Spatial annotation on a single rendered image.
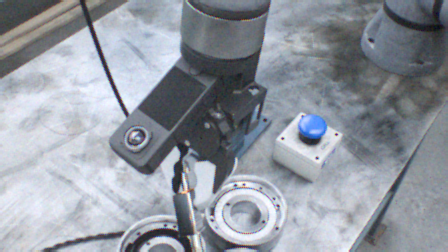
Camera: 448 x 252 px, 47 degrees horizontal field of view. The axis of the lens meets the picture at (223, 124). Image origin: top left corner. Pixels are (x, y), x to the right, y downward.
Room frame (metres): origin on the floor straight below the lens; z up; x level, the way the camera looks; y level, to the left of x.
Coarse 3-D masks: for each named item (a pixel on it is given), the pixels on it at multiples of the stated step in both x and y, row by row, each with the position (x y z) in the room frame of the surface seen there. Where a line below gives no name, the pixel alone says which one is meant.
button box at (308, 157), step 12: (288, 132) 0.50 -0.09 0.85; (300, 132) 0.50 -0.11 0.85; (336, 132) 0.51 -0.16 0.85; (276, 144) 0.48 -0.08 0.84; (288, 144) 0.48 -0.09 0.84; (300, 144) 0.48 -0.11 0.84; (312, 144) 0.48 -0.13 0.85; (324, 144) 0.48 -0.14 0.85; (336, 144) 0.49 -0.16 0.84; (276, 156) 0.48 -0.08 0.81; (288, 156) 0.47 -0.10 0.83; (300, 156) 0.46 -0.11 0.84; (312, 156) 0.46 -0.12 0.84; (324, 156) 0.46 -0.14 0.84; (288, 168) 0.47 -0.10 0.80; (300, 168) 0.46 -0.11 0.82; (312, 168) 0.45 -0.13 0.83; (324, 168) 0.47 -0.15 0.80; (312, 180) 0.45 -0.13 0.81
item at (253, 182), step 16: (240, 176) 0.42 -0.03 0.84; (256, 176) 0.42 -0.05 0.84; (224, 192) 0.40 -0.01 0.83; (272, 192) 0.40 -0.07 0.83; (208, 208) 0.37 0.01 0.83; (224, 208) 0.37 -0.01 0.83; (240, 208) 0.39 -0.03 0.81; (256, 208) 0.38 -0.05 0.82; (208, 224) 0.34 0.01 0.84; (256, 224) 0.35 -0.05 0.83; (224, 240) 0.32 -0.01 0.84; (240, 240) 0.33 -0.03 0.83; (256, 240) 0.33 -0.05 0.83; (272, 240) 0.33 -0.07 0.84
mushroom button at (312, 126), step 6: (300, 120) 0.50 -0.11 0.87; (306, 120) 0.50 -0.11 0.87; (312, 120) 0.50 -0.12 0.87; (318, 120) 0.50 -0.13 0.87; (300, 126) 0.49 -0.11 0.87; (306, 126) 0.49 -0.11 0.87; (312, 126) 0.49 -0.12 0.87; (318, 126) 0.49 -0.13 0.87; (324, 126) 0.49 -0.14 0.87; (306, 132) 0.48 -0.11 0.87; (312, 132) 0.48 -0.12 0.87; (318, 132) 0.48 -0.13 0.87; (324, 132) 0.48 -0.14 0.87
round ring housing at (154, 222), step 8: (152, 216) 0.34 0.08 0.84; (160, 216) 0.34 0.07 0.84; (168, 216) 0.35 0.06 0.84; (136, 224) 0.33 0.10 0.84; (144, 224) 0.34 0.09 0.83; (152, 224) 0.34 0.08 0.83; (160, 224) 0.34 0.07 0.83; (168, 224) 0.34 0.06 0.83; (176, 224) 0.34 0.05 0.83; (128, 232) 0.32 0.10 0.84; (136, 232) 0.33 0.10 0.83; (144, 232) 0.33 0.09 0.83; (120, 240) 0.31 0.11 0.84; (128, 240) 0.32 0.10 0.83; (152, 240) 0.32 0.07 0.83; (160, 240) 0.32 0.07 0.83; (168, 240) 0.32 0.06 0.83; (176, 240) 0.32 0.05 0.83; (120, 248) 0.30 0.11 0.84; (144, 248) 0.31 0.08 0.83; (152, 248) 0.31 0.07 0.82; (160, 248) 0.31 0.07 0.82; (168, 248) 0.31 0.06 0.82; (176, 248) 0.31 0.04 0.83
